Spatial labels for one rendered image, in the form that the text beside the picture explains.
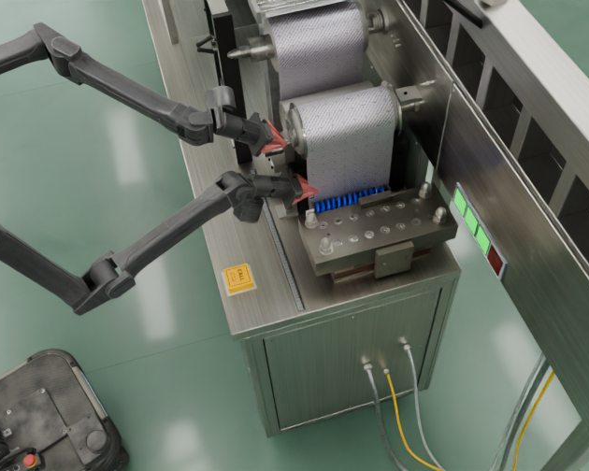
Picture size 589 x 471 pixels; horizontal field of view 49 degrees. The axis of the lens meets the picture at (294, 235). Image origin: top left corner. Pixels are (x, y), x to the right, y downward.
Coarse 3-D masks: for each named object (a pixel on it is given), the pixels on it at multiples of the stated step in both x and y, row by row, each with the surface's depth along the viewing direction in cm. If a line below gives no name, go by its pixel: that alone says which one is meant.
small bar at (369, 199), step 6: (384, 192) 178; (390, 192) 178; (360, 198) 177; (366, 198) 177; (372, 198) 177; (378, 198) 177; (384, 198) 177; (390, 198) 178; (360, 204) 176; (366, 204) 176; (372, 204) 177
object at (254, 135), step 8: (256, 112) 162; (248, 120) 158; (256, 120) 161; (248, 128) 156; (256, 128) 158; (264, 128) 159; (240, 136) 156; (248, 136) 157; (256, 136) 158; (264, 136) 157; (248, 144) 162; (256, 144) 159; (264, 144) 158; (256, 152) 159
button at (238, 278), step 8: (240, 264) 181; (224, 272) 180; (232, 272) 179; (240, 272) 179; (248, 272) 179; (232, 280) 178; (240, 280) 178; (248, 280) 178; (232, 288) 176; (240, 288) 177; (248, 288) 178
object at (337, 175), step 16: (384, 144) 169; (320, 160) 167; (336, 160) 168; (352, 160) 170; (368, 160) 172; (384, 160) 174; (320, 176) 171; (336, 176) 173; (352, 176) 175; (368, 176) 177; (384, 176) 179; (320, 192) 176; (336, 192) 178; (352, 192) 181
